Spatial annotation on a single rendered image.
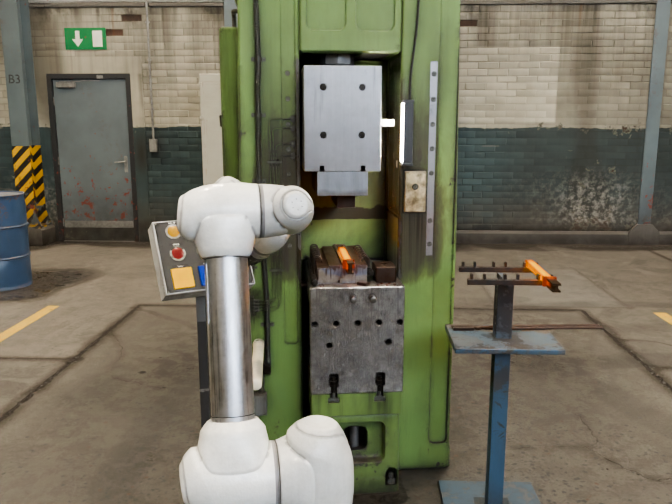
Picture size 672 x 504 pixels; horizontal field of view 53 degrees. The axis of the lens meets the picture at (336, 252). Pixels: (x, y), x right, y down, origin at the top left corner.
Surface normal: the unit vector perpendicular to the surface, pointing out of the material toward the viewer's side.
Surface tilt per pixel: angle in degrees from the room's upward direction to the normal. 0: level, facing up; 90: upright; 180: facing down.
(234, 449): 70
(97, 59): 90
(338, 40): 90
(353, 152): 90
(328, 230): 90
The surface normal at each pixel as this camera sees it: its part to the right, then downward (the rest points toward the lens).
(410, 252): 0.09, 0.19
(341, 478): 0.60, 0.10
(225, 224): 0.18, -0.01
